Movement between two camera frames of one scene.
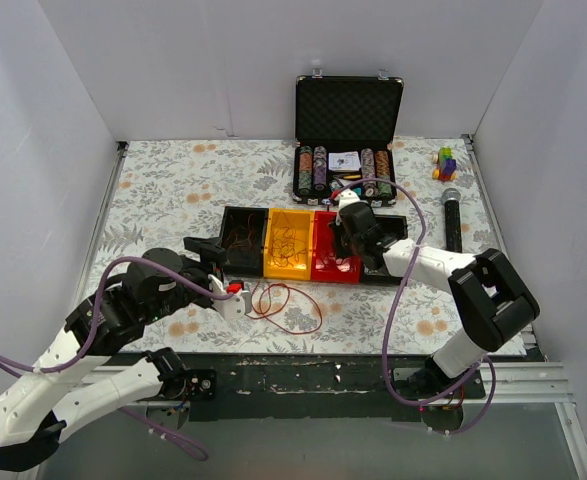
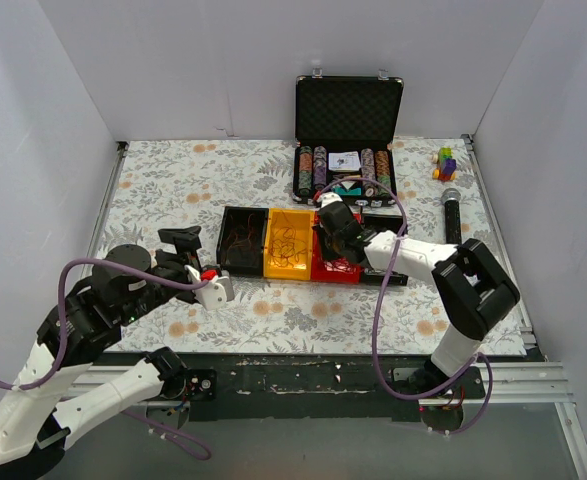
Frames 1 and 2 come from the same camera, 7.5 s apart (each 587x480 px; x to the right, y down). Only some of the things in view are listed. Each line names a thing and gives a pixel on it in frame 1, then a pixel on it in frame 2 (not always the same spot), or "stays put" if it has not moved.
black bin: (243, 237) stays put
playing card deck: (344, 161) stays put
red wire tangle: (284, 308) → (342, 265)
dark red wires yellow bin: (285, 246) stays put
